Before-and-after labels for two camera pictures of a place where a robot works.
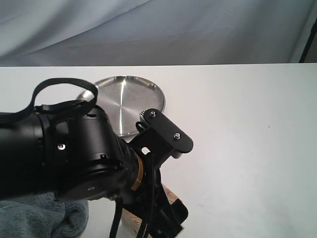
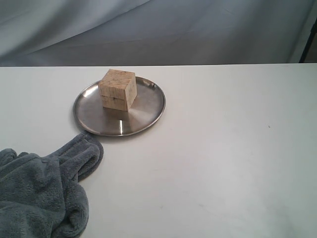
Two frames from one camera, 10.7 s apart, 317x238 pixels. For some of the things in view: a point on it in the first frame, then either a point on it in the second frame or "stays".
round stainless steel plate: x=124 y=98 stays
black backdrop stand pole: x=314 y=30 stays
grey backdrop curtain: x=73 y=32 stays
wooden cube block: x=132 y=222 to x=118 y=89
